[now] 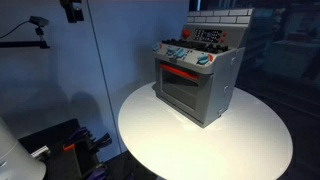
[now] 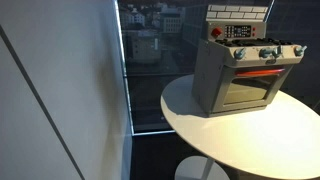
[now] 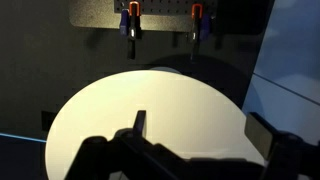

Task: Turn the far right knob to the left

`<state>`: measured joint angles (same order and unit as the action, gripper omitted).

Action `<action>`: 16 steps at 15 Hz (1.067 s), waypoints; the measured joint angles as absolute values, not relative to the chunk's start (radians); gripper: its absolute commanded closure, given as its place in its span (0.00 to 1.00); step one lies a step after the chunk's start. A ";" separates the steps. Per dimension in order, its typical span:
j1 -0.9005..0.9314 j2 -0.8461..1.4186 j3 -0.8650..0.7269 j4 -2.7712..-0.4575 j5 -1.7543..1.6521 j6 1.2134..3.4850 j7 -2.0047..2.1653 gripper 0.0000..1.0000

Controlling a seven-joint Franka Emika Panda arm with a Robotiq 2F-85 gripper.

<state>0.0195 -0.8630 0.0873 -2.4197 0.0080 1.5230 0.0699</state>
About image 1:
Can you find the dark background cabinet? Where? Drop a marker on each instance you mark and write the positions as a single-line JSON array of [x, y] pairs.
[[291, 55]]

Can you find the blue stove knob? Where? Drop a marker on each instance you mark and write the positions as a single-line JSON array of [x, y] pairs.
[[202, 59], [171, 50], [180, 53], [156, 47]]

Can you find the orange clamp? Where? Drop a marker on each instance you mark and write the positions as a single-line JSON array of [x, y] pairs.
[[68, 147]]

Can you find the black webcam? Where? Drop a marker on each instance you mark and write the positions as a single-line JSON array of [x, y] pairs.
[[39, 21]]

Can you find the black tool rack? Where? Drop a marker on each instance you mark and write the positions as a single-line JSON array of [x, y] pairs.
[[66, 156]]

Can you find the gray toy stove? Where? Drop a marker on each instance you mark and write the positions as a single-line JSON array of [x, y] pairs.
[[216, 76]]

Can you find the red round dial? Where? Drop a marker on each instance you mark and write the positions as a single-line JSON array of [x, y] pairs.
[[186, 33]]

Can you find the small red stove button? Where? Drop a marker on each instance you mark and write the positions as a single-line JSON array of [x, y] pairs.
[[222, 40], [224, 34]]

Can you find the black burner grate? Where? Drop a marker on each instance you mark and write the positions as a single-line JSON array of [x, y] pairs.
[[181, 43], [213, 48]]

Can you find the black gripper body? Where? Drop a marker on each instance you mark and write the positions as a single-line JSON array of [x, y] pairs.
[[69, 4]]

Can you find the silver metal tool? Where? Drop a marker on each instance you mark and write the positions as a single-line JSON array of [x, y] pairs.
[[40, 152]]

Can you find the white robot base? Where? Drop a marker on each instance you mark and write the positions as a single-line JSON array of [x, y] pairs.
[[15, 156]]

